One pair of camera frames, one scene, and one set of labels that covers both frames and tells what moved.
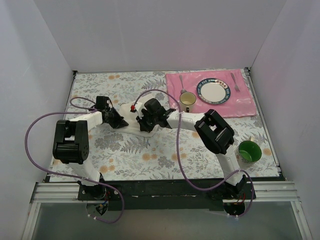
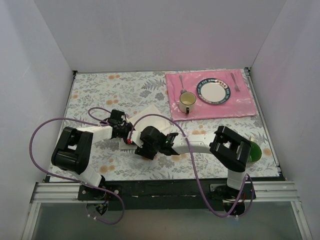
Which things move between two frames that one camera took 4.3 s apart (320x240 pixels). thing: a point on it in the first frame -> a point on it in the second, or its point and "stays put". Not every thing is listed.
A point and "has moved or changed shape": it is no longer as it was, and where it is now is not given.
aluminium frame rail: (68, 193) stays put
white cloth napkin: (133, 127) has moved or changed shape
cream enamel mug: (187, 99) stays put
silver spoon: (182, 90) stays put
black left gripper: (114, 120) -> (128, 136)
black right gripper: (145, 122) -> (139, 151)
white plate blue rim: (213, 91) stays put
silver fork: (236, 86) stays put
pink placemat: (239, 104) stays put
